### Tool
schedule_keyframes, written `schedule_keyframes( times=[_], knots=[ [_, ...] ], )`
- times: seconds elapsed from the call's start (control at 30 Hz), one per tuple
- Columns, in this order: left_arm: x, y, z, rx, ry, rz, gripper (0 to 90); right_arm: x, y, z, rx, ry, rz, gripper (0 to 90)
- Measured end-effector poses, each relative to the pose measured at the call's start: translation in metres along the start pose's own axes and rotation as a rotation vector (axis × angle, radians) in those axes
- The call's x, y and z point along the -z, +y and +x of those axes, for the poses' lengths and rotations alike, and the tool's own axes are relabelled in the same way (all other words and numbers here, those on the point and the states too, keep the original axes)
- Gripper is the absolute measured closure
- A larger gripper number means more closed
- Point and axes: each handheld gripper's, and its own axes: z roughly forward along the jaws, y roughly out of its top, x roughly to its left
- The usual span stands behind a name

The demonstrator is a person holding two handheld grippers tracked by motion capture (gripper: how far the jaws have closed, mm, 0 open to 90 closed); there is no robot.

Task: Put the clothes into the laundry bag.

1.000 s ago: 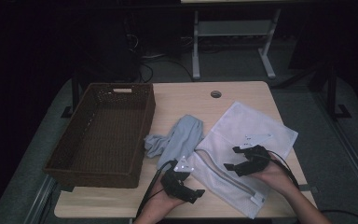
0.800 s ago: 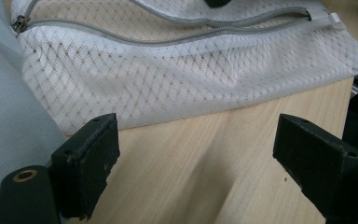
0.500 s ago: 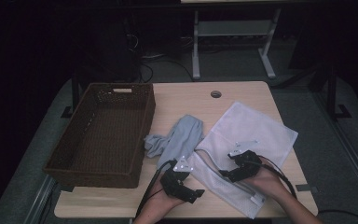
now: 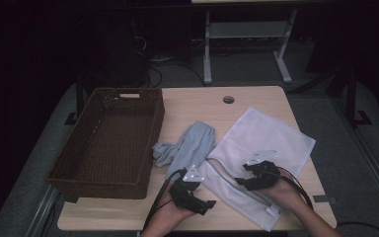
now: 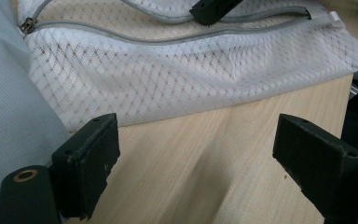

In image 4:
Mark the person's left hand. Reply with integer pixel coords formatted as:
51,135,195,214
149,193,195,232

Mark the left hand-held gripper black cable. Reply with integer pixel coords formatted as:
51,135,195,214
142,168,188,233

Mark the right hand-held gripper black cable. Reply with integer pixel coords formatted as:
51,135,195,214
275,166,315,210

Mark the light blue cloth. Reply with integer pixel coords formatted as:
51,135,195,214
152,120,217,181

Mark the black metal stand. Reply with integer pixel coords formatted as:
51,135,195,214
292,63,373,128

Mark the black metal table leg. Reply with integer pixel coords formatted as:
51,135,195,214
63,82,87,126

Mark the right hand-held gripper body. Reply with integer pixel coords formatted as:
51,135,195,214
246,149,281,192

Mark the hand-held gripper black cable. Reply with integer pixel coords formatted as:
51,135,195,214
275,166,315,210
142,168,188,233

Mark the brown wicker basket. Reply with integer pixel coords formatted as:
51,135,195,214
44,87,166,200

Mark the grey tape strip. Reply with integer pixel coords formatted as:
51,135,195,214
312,195,339,204

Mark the person's right hand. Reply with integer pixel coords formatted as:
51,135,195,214
260,179,311,218

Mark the looped black floor cable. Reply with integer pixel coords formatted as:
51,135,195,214
147,58,207,89

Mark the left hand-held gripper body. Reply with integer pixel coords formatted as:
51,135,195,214
169,165,209,212

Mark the white metal desk frame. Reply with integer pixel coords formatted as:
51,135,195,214
190,0,299,85

